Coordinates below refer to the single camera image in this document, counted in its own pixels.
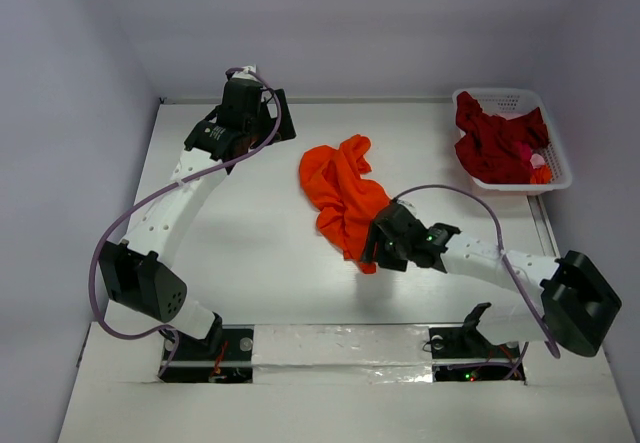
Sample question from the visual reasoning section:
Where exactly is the orange t shirt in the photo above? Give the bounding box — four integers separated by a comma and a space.
298, 134, 390, 275

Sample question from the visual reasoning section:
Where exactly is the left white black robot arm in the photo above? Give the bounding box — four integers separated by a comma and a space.
91, 65, 296, 358

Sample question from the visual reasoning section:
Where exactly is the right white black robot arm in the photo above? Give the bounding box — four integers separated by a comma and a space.
361, 202, 622, 357

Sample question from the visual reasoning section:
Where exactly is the dark red t shirt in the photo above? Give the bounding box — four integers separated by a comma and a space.
455, 91, 550, 185

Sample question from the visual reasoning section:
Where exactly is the small orange garment in basket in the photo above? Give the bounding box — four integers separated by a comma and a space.
529, 165, 553, 185

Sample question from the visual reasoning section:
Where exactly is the pink garment in basket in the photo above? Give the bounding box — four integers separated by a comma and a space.
515, 142, 546, 170

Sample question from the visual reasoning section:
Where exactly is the white plastic basket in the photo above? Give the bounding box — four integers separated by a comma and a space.
452, 88, 572, 196

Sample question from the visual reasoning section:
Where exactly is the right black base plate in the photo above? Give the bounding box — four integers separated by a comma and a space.
423, 327, 526, 383

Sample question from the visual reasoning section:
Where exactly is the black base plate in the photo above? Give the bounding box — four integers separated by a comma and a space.
160, 327, 254, 384
423, 327, 526, 383

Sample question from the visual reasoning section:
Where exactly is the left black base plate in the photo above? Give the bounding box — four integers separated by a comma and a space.
160, 327, 254, 384

